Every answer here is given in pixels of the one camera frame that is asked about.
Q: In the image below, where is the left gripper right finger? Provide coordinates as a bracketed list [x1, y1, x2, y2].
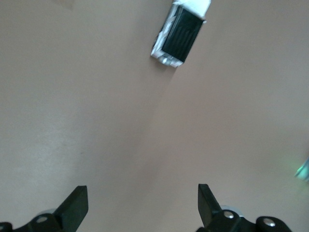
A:
[196, 183, 293, 232]

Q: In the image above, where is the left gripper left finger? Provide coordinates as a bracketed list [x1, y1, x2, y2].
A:
[0, 185, 89, 232]

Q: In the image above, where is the white toy jeep black bed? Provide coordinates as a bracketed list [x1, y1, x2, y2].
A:
[150, 0, 213, 68]

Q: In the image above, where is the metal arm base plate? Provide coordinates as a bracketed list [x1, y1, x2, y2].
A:
[294, 156, 309, 182]

